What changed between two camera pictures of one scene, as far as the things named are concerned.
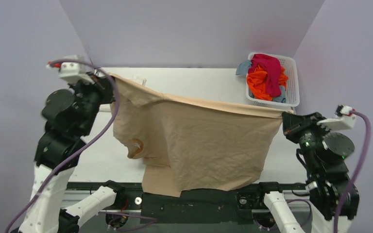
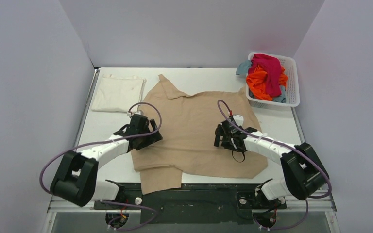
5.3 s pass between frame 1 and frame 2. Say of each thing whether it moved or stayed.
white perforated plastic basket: stayed
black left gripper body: moved
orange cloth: stayed
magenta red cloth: stayed
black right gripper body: moved
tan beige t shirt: moved
